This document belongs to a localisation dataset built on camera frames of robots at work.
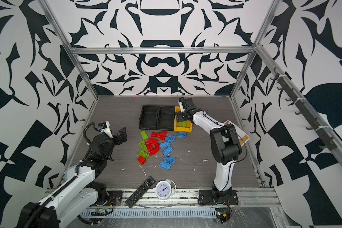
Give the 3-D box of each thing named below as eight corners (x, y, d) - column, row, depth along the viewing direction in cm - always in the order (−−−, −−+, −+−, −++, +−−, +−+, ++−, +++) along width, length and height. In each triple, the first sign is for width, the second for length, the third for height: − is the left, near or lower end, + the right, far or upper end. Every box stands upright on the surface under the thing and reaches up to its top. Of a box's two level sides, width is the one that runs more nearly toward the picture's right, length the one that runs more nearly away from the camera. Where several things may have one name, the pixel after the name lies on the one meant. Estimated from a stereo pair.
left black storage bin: (141, 133, 105) (138, 125, 96) (144, 110, 119) (142, 100, 110) (157, 133, 105) (156, 125, 96) (158, 110, 119) (158, 100, 110)
